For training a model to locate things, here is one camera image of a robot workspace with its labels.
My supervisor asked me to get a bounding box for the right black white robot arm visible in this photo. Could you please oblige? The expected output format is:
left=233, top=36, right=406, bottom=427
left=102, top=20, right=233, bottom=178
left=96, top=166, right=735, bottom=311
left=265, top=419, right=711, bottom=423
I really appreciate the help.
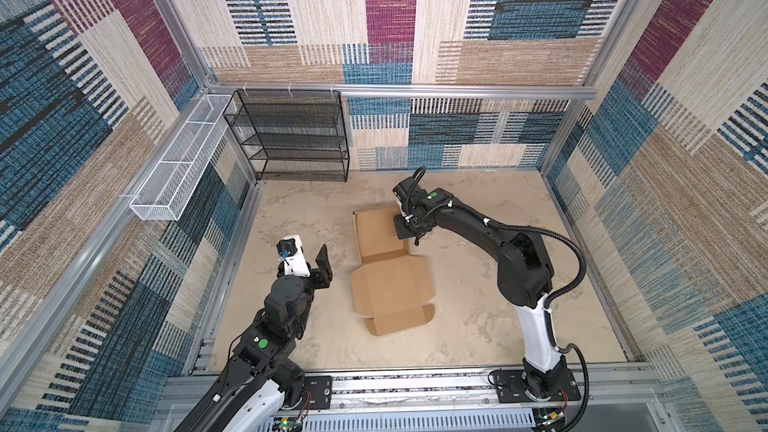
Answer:
left=393, top=178, right=586, bottom=401

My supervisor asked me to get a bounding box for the brown cardboard box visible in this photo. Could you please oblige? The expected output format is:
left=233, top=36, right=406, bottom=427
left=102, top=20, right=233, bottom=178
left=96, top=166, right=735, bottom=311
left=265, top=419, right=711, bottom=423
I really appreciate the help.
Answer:
left=350, top=205, right=436, bottom=337

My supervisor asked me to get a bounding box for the black wire shelf rack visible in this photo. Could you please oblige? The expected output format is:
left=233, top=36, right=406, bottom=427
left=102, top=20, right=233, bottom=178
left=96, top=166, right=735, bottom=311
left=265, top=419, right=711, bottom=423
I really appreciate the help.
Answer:
left=223, top=89, right=350, bottom=182

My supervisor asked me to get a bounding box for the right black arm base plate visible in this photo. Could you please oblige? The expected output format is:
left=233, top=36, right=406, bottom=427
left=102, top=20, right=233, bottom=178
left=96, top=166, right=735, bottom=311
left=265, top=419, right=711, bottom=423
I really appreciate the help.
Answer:
left=488, top=368, right=582, bottom=404

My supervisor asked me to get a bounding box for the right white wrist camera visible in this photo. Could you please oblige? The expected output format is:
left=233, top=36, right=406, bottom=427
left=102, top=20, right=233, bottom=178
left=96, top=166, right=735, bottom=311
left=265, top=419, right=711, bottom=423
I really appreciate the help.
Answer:
left=393, top=184, right=407, bottom=212

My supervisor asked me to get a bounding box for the aluminium front rail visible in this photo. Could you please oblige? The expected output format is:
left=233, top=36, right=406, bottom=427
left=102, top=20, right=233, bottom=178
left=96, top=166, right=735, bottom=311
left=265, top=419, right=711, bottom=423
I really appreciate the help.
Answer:
left=152, top=364, right=667, bottom=432

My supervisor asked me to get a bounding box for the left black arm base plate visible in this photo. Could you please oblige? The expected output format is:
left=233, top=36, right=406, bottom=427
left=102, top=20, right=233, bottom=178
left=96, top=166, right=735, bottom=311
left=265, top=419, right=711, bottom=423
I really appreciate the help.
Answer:
left=273, top=375, right=333, bottom=411

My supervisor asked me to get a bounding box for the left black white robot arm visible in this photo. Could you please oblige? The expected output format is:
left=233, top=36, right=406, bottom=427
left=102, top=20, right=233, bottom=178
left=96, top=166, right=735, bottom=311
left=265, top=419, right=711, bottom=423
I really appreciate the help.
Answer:
left=175, top=235, right=333, bottom=431

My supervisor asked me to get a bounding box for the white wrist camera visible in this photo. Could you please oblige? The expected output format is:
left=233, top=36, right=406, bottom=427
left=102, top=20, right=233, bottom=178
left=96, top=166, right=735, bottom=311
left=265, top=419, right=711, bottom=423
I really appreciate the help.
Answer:
left=277, top=235, right=310, bottom=277
left=393, top=184, right=407, bottom=212

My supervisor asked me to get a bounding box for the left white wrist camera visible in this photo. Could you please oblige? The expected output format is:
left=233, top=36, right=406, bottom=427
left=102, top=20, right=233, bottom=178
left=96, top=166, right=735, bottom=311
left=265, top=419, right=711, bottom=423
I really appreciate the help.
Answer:
left=277, top=235, right=310, bottom=277

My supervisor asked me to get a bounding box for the white wire mesh basket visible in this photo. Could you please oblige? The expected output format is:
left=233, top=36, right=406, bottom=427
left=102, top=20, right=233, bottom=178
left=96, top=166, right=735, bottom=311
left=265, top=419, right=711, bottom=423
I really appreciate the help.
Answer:
left=130, top=95, right=231, bottom=221

